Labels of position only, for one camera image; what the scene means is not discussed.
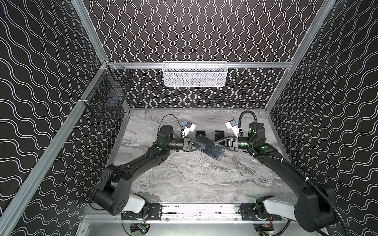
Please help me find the black phone case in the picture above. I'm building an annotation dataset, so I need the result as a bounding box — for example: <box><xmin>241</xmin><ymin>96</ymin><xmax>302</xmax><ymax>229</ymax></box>
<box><xmin>194</xmin><ymin>134</ymin><xmax>226</xmax><ymax>161</ymax></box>

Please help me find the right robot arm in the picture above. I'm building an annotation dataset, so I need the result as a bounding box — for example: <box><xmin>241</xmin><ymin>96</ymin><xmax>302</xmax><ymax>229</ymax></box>
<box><xmin>214</xmin><ymin>121</ymin><xmax>349</xmax><ymax>236</ymax></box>

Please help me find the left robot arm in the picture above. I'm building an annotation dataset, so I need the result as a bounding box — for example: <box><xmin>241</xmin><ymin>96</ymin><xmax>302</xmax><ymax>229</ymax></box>
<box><xmin>90</xmin><ymin>125</ymin><xmax>204</xmax><ymax>215</ymax></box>

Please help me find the aluminium back crossbar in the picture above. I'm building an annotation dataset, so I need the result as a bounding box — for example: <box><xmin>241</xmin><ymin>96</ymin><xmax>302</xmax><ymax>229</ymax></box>
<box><xmin>109</xmin><ymin>61</ymin><xmax>293</xmax><ymax>69</ymax></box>

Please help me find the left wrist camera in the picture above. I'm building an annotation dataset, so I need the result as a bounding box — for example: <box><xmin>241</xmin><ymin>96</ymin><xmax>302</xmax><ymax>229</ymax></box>
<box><xmin>182</xmin><ymin>122</ymin><xmax>196</xmax><ymax>138</ymax></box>

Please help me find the white wire mesh basket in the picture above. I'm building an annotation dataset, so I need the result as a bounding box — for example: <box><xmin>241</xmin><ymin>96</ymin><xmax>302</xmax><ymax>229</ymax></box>
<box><xmin>162</xmin><ymin>66</ymin><xmax>228</xmax><ymax>87</ymax></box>

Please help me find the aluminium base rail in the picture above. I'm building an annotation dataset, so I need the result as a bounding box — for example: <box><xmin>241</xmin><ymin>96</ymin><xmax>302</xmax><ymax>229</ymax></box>
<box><xmin>85</xmin><ymin>202</ymin><xmax>325</xmax><ymax>225</ymax></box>

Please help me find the black wire mesh basket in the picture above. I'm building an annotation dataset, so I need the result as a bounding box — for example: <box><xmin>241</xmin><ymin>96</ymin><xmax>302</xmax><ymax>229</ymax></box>
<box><xmin>84</xmin><ymin>64</ymin><xmax>134</xmax><ymax>120</ymax></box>

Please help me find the aluminium corner post right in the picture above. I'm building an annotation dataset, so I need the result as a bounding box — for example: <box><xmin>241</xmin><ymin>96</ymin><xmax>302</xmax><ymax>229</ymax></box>
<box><xmin>265</xmin><ymin>0</ymin><xmax>336</xmax><ymax>114</ymax></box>

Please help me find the aluminium corner post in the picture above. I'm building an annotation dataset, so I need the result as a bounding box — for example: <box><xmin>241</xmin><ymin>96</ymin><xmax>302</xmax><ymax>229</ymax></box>
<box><xmin>71</xmin><ymin>0</ymin><xmax>109</xmax><ymax>62</ymax></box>
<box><xmin>265</xmin><ymin>0</ymin><xmax>336</xmax><ymax>114</ymax></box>

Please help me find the aluminium corner post left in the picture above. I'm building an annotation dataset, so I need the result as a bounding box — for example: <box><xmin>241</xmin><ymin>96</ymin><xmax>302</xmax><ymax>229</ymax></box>
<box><xmin>71</xmin><ymin>0</ymin><xmax>109</xmax><ymax>62</ymax></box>

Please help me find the aluminium left side rail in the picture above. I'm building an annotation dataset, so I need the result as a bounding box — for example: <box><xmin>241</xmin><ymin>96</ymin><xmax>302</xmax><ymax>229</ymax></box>
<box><xmin>1</xmin><ymin>61</ymin><xmax>107</xmax><ymax>236</ymax></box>

